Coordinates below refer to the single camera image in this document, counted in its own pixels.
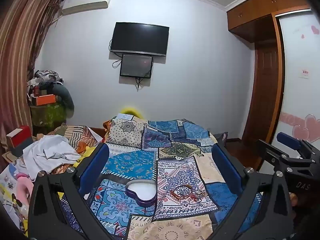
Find person's right hand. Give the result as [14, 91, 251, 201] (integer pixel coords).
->
[289, 192, 300, 207]

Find blue patchwork blanket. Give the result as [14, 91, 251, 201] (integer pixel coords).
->
[59, 114, 265, 240]

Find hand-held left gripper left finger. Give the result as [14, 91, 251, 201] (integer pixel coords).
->
[27, 142, 113, 240]

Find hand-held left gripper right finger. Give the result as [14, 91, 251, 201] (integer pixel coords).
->
[211, 144, 294, 240]

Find purple heart-shaped tin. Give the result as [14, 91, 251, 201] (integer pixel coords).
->
[125, 179, 158, 207]

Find brown striped curtain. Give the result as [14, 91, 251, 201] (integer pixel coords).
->
[0, 0, 63, 155]

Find white sliding door pink hearts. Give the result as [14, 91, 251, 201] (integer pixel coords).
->
[271, 11, 320, 153]

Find black television cable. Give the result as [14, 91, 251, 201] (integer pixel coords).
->
[109, 39, 123, 68]

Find brown wooden door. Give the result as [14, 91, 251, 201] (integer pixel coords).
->
[241, 42, 280, 143]

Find small black monitor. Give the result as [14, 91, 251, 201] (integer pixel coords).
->
[119, 54, 154, 79]

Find yellow plush toy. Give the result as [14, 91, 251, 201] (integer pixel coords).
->
[120, 106, 143, 118]

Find white air conditioner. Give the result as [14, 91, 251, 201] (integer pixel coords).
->
[61, 0, 112, 15]

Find wooden wardrobe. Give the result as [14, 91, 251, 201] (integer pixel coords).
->
[225, 0, 317, 145]

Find black wall television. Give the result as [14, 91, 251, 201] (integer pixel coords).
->
[110, 22, 170, 57]

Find red box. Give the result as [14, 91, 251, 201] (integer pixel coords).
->
[6, 125, 33, 148]

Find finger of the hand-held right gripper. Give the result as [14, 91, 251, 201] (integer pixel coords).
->
[276, 132, 315, 159]
[255, 139, 294, 172]

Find pink plush toy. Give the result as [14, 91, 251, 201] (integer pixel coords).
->
[16, 174, 34, 205]

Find white crumpled cloth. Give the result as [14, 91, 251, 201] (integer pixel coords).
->
[22, 134, 82, 179]

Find orange box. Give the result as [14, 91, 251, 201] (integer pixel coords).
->
[35, 94, 56, 106]

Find pile of clothes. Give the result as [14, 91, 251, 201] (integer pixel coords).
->
[26, 70, 64, 98]

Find pile of gold bead bracelets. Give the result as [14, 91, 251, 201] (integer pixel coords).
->
[170, 184, 207, 203]

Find orange striped quilt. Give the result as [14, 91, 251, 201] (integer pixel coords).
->
[47, 123, 103, 155]

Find dark grey box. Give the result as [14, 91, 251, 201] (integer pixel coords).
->
[9, 136, 38, 158]

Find cartoon print sheet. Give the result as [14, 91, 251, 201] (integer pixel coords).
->
[0, 164, 33, 230]

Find dark grey cloth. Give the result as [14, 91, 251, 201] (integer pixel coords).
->
[52, 84, 75, 117]

